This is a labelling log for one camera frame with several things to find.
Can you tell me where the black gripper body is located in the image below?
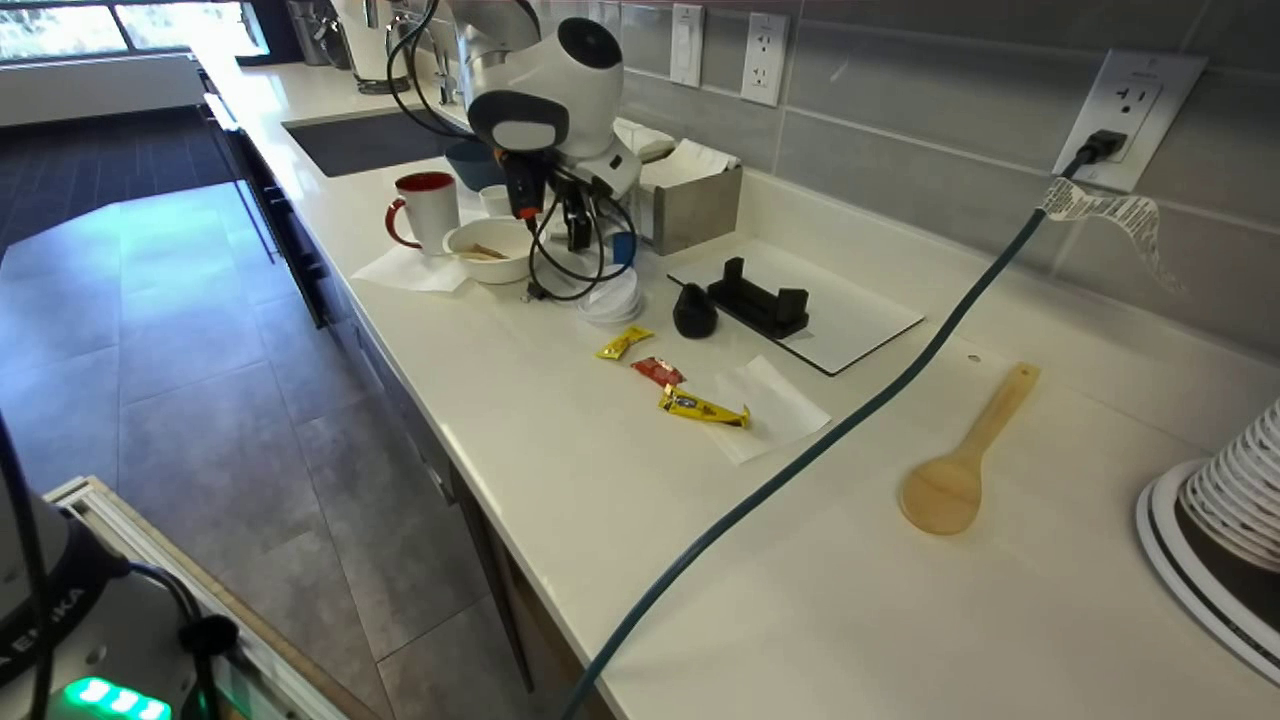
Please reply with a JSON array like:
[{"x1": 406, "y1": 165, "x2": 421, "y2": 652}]
[{"x1": 505, "y1": 139, "x2": 564, "y2": 227}]

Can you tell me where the white cereal bowl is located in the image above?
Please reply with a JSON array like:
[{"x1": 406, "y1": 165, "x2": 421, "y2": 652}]
[{"x1": 439, "y1": 216, "x2": 536, "y2": 288}]

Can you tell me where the white mug with red inside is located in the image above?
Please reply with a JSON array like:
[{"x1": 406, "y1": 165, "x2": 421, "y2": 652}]
[{"x1": 378, "y1": 170, "x2": 464, "y2": 264}]

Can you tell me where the cardboard box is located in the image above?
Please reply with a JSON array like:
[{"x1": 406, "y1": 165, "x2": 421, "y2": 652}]
[{"x1": 636, "y1": 138, "x2": 746, "y2": 261}]

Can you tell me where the short yellow sachet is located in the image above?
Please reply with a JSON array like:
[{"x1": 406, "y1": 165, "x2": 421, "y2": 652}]
[{"x1": 597, "y1": 321, "x2": 659, "y2": 363}]

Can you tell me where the black round knob object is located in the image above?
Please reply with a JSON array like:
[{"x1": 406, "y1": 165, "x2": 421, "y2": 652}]
[{"x1": 668, "y1": 276, "x2": 720, "y2": 346}]

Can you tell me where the white paper napkin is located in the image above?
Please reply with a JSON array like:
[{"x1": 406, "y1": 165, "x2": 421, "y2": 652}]
[{"x1": 346, "y1": 239, "x2": 473, "y2": 299}]

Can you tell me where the red sachet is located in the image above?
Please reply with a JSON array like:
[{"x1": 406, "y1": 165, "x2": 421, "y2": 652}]
[{"x1": 626, "y1": 354, "x2": 689, "y2": 391}]

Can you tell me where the dark kitchen sink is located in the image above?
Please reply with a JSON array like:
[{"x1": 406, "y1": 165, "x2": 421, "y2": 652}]
[{"x1": 281, "y1": 105, "x2": 473, "y2": 181}]

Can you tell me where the black clamp holder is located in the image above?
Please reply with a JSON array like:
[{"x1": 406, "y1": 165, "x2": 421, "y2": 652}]
[{"x1": 704, "y1": 252, "x2": 816, "y2": 339}]

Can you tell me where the white kettle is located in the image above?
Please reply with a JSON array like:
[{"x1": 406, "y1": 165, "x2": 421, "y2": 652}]
[{"x1": 330, "y1": 0, "x2": 417, "y2": 98}]

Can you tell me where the long yellow sachet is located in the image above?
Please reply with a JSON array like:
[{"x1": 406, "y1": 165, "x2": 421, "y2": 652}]
[{"x1": 657, "y1": 386, "x2": 756, "y2": 431}]

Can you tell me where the clear plastic wrapper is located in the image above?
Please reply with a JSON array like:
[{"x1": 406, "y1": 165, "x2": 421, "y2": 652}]
[{"x1": 723, "y1": 354, "x2": 837, "y2": 453}]

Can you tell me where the wooden spoon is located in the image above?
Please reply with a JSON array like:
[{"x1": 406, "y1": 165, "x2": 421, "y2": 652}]
[{"x1": 893, "y1": 362, "x2": 1042, "y2": 541}]

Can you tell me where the black power plug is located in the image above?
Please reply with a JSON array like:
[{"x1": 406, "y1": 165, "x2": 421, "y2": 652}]
[{"x1": 1057, "y1": 123, "x2": 1130, "y2": 186}]

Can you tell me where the clear tape strip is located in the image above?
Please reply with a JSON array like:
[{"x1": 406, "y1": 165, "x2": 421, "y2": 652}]
[{"x1": 1037, "y1": 177, "x2": 1165, "y2": 261}]

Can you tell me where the robot control box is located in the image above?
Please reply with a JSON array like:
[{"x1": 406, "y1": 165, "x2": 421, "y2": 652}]
[{"x1": 0, "y1": 465, "x2": 350, "y2": 720}]

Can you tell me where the spoon with black handle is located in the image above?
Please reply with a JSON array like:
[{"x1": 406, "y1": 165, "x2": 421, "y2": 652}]
[{"x1": 464, "y1": 238, "x2": 557, "y2": 303}]

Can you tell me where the white wall switch plate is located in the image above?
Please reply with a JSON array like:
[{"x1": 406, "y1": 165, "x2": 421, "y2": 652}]
[{"x1": 662, "y1": 0, "x2": 709, "y2": 94}]

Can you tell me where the white double wall outlet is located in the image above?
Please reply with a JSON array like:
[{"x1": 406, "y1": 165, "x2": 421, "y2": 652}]
[{"x1": 734, "y1": 7, "x2": 790, "y2": 108}]

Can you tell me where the dark green power cable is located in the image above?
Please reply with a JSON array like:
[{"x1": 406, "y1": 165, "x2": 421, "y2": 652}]
[{"x1": 557, "y1": 206, "x2": 1057, "y2": 720}]

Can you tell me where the window with dark frame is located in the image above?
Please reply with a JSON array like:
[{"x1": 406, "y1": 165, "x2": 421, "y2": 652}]
[{"x1": 0, "y1": 0, "x2": 270, "y2": 68}]

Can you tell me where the large white wall outlet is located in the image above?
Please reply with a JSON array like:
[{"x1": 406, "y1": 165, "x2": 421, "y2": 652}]
[{"x1": 1050, "y1": 47, "x2": 1212, "y2": 195}]

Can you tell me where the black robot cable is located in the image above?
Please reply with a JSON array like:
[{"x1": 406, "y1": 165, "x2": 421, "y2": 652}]
[{"x1": 0, "y1": 413, "x2": 62, "y2": 720}]

